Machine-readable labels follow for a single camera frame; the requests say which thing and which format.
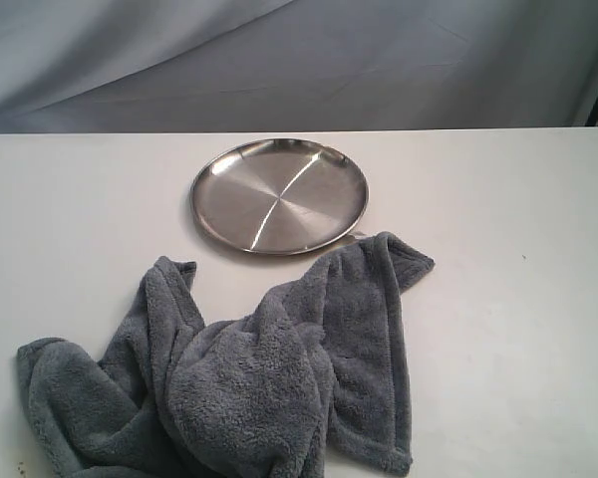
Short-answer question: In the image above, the grey fluffy towel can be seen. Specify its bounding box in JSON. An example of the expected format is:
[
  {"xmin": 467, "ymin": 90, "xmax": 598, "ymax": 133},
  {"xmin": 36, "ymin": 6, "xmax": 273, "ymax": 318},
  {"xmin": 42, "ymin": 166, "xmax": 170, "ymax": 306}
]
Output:
[{"xmin": 15, "ymin": 232, "xmax": 435, "ymax": 477}]

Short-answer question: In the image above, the round stainless steel plate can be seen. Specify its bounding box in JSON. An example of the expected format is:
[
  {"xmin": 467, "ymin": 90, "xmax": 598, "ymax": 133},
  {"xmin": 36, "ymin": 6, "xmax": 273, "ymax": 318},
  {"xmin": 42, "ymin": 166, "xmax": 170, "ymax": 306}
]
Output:
[{"xmin": 189, "ymin": 138, "xmax": 369, "ymax": 256}]

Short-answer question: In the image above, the grey fabric backdrop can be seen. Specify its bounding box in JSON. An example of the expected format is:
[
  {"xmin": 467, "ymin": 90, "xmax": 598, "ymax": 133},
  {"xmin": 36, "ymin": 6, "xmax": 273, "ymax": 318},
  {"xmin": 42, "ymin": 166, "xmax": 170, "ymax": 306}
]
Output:
[{"xmin": 0, "ymin": 1, "xmax": 598, "ymax": 133}]

